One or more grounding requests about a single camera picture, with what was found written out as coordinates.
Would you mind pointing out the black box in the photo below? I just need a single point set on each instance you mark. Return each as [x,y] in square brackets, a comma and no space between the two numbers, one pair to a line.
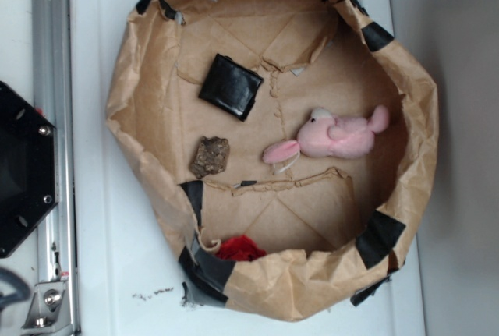
[231,87]

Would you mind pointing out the brown paper bag bin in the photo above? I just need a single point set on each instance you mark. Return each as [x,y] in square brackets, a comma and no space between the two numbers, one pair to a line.
[330,226]

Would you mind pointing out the brown rock chunk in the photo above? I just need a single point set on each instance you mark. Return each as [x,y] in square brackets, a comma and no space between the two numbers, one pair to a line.
[211,157]

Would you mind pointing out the pink plush bunny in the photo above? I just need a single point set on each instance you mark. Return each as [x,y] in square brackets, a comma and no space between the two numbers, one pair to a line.
[327,135]

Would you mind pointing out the red crumpled cloth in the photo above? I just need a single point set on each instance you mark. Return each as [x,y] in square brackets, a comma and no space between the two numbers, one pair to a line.
[240,248]

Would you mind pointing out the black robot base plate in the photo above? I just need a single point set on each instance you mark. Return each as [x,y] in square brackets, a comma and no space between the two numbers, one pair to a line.
[28,184]

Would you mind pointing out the aluminium rail frame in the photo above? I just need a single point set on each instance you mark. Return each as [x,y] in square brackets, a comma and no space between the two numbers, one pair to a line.
[54,308]

